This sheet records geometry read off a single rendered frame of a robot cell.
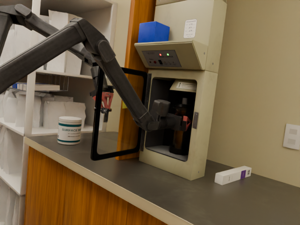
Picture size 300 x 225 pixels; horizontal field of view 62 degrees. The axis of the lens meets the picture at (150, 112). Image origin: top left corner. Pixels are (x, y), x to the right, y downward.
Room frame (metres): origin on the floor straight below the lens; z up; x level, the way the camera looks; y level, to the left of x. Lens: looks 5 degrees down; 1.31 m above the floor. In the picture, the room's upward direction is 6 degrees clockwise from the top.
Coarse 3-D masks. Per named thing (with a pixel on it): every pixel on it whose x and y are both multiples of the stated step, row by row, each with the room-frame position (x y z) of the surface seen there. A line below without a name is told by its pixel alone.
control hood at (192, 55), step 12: (144, 48) 1.15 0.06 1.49; (156, 48) 1.10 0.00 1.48; (168, 48) 1.06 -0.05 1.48; (180, 48) 1.02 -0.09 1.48; (192, 48) 0.98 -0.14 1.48; (204, 48) 1.03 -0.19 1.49; (144, 60) 1.21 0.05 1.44; (180, 60) 1.07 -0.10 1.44; (192, 60) 1.03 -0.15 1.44; (204, 60) 1.04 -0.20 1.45
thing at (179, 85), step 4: (176, 80) 1.19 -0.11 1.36; (180, 80) 1.17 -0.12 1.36; (184, 80) 1.15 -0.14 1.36; (188, 80) 1.15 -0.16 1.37; (192, 80) 1.15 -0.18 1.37; (172, 84) 1.21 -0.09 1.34; (176, 84) 1.17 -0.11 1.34; (180, 84) 1.15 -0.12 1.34; (184, 84) 1.14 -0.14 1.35; (188, 84) 1.14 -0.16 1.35; (192, 84) 1.14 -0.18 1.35; (196, 84) 1.15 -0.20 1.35; (172, 88) 1.18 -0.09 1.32; (176, 88) 1.16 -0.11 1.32; (180, 88) 1.14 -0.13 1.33; (184, 88) 1.14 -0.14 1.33; (188, 88) 1.13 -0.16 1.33; (192, 88) 1.13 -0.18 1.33; (196, 88) 1.14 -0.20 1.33
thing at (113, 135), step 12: (108, 84) 1.04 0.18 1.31; (132, 84) 1.16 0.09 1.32; (96, 96) 1.00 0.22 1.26; (108, 96) 1.05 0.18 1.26; (120, 108) 1.11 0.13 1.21; (108, 120) 1.06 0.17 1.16; (120, 120) 1.12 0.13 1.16; (132, 120) 1.18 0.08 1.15; (108, 132) 1.06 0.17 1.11; (120, 132) 1.12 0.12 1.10; (132, 132) 1.19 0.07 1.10; (108, 144) 1.07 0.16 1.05; (120, 144) 1.13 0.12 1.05; (132, 144) 1.20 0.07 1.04
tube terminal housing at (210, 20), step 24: (192, 0) 1.12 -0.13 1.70; (216, 0) 1.06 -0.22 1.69; (168, 24) 1.20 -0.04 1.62; (216, 24) 1.08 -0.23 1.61; (216, 48) 1.10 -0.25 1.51; (168, 72) 1.18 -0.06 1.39; (192, 72) 1.09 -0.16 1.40; (216, 72) 1.12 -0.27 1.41; (144, 144) 1.24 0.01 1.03; (192, 144) 1.06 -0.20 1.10; (168, 168) 1.13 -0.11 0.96; (192, 168) 1.05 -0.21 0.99
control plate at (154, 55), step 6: (144, 54) 1.18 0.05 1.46; (150, 54) 1.15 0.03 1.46; (156, 54) 1.13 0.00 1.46; (162, 54) 1.10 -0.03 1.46; (174, 54) 1.06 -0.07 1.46; (150, 60) 1.18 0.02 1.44; (156, 60) 1.16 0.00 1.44; (162, 60) 1.13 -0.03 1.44; (168, 60) 1.11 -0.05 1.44; (174, 60) 1.09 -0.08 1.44; (150, 66) 1.21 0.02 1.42; (156, 66) 1.18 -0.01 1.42; (162, 66) 1.16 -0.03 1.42; (168, 66) 1.13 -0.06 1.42; (174, 66) 1.11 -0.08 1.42; (180, 66) 1.09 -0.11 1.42
